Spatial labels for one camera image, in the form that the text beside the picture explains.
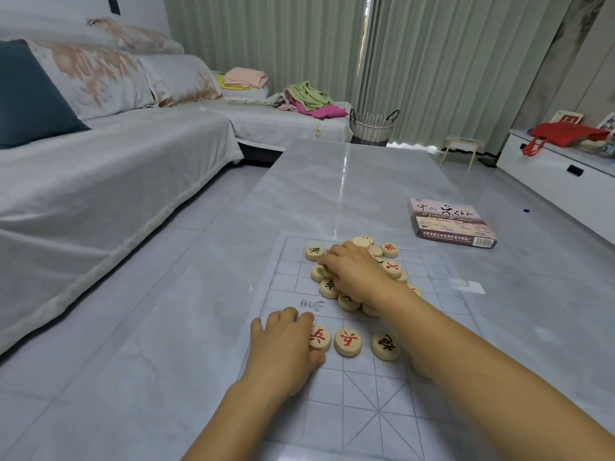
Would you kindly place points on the person's left hand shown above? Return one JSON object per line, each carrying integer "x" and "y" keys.
{"x": 281, "y": 355}

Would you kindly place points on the person's right hand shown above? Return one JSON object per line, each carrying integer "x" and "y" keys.
{"x": 363, "y": 278}

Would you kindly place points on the person's left thumb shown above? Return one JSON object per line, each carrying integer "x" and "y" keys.
{"x": 316, "y": 361}

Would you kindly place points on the person's right fingers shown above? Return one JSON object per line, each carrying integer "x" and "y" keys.
{"x": 338, "y": 264}

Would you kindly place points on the person's left middle finger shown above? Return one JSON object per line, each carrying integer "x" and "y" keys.
{"x": 289, "y": 317}

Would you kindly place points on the person's left little finger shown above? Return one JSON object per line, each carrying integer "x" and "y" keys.
{"x": 256, "y": 328}

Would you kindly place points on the red-marked wooden chess piece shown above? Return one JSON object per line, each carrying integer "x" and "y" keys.
{"x": 322, "y": 338}
{"x": 348, "y": 342}

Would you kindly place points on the person's right forearm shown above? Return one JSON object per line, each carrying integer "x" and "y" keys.
{"x": 480, "y": 374}

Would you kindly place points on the person's left forearm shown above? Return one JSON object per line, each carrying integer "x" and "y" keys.
{"x": 240, "y": 422}

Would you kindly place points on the pile of wooden chess pieces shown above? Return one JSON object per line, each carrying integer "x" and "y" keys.
{"x": 314, "y": 252}

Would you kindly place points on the clear plastic chess board sheet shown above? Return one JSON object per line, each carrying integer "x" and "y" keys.
{"x": 365, "y": 408}

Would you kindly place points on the black-marked wooden chess piece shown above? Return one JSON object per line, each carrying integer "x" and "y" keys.
{"x": 386, "y": 347}

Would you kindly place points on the pink chess set box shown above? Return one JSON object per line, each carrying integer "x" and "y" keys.
{"x": 447, "y": 221}

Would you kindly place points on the white wicker basket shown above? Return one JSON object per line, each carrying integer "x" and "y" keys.
{"x": 371, "y": 128}

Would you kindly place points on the magenta garment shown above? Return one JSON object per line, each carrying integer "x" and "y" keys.
{"x": 326, "y": 112}

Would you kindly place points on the green garment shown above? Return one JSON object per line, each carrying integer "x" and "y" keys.
{"x": 310, "y": 94}

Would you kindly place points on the small wooden stool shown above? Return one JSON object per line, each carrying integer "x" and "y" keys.
{"x": 461, "y": 142}

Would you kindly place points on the folded white cloth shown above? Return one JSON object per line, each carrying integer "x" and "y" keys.
{"x": 245, "y": 94}

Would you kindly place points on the grey covered sofa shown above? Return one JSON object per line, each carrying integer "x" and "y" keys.
{"x": 105, "y": 187}

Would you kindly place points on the folded pink cloth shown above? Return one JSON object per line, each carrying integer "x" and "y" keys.
{"x": 245, "y": 76}

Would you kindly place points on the folded yellow cloth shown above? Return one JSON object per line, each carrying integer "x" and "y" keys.
{"x": 222, "y": 83}

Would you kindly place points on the white low cabinet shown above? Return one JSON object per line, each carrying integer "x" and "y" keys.
{"x": 547, "y": 182}

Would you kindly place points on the pale green curtain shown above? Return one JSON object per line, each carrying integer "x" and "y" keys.
{"x": 461, "y": 67}
{"x": 269, "y": 43}

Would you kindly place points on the small floral pillow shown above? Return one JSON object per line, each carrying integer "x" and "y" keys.
{"x": 180, "y": 81}

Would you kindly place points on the red bag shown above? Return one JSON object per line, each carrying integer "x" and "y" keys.
{"x": 562, "y": 133}

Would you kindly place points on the large floral pillow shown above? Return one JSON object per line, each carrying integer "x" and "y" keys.
{"x": 91, "y": 76}

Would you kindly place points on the long floral pillow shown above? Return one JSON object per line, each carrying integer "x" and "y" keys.
{"x": 137, "y": 37}

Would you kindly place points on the white printed card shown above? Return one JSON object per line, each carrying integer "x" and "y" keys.
{"x": 607, "y": 123}

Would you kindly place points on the dark blue cushion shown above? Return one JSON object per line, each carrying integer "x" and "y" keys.
{"x": 29, "y": 95}

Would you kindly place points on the wooden picture frame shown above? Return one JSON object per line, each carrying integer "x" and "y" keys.
{"x": 566, "y": 117}

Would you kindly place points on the black wall switch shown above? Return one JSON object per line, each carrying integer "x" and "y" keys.
{"x": 114, "y": 6}

